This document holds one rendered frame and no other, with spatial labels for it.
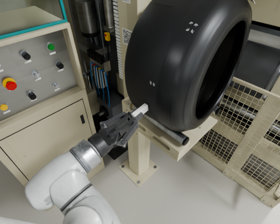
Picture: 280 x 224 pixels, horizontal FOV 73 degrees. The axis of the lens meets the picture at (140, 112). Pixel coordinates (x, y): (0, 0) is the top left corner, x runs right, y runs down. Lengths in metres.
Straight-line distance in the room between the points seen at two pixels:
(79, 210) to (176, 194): 1.28
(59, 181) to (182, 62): 0.46
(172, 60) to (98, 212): 0.44
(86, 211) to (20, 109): 0.74
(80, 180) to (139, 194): 1.17
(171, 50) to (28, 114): 0.80
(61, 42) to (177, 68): 0.67
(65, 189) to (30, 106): 0.67
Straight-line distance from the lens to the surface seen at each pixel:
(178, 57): 0.57
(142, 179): 1.75
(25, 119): 1.12
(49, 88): 1.13
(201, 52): 0.58
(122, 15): 0.93
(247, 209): 1.87
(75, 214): 0.53
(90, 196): 0.56
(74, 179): 0.57
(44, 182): 0.58
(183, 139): 0.86
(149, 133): 0.96
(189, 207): 1.72
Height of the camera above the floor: 1.57
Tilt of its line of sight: 44 degrees down
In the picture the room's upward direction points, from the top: straight up
